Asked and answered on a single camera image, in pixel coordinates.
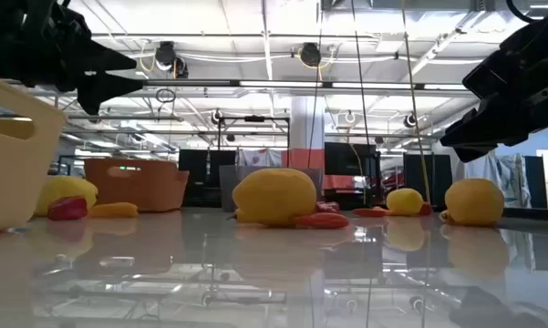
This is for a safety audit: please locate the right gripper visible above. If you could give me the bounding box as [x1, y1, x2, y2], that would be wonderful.
[439, 12, 548, 164]

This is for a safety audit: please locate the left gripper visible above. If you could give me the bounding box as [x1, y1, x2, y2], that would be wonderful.
[25, 0, 145, 116]

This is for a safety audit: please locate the yellow lemon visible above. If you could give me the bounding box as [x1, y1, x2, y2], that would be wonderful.
[386, 187, 425, 217]
[35, 175, 99, 218]
[444, 178, 506, 228]

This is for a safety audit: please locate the yellow mango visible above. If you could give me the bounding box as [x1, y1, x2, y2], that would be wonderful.
[231, 167, 318, 228]

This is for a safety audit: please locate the white hanging cloth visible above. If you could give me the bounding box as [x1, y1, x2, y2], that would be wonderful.
[455, 152, 502, 183]

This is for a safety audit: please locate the patterned hanging cloth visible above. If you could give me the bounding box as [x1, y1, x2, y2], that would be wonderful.
[496, 152, 532, 210]

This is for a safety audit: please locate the black partition panel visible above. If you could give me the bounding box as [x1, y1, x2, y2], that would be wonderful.
[178, 149, 237, 209]
[523, 155, 548, 210]
[403, 153, 453, 210]

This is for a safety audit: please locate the orange plastic basket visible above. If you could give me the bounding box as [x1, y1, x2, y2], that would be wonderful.
[83, 158, 191, 213]

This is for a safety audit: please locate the black monitor screen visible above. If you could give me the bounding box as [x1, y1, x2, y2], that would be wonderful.
[324, 141, 378, 178]

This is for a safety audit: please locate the yellow plastic basket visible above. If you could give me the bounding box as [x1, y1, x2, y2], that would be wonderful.
[0, 71, 68, 233]

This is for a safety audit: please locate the white pillar red band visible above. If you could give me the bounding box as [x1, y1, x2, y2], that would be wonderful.
[289, 95, 326, 190]

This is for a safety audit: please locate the white printed cloth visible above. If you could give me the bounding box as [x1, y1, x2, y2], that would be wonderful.
[235, 148, 284, 169]

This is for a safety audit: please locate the black hanging cable coil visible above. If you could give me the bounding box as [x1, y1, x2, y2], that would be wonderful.
[154, 87, 178, 105]

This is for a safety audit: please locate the yellow cable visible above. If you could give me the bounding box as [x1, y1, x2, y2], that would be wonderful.
[400, 0, 433, 205]

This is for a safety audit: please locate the long black cable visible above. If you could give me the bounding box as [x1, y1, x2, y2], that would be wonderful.
[349, 0, 372, 207]

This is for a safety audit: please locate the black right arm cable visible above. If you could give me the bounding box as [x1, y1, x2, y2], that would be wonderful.
[504, 0, 548, 24]

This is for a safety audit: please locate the black metal gantry frame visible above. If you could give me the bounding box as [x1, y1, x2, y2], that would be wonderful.
[216, 116, 292, 169]

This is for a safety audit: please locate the thin black hanging cable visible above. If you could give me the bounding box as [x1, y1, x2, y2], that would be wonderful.
[306, 6, 325, 169]

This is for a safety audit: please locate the long ceiling light rail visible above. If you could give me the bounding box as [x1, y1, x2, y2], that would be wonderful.
[143, 78, 473, 91]

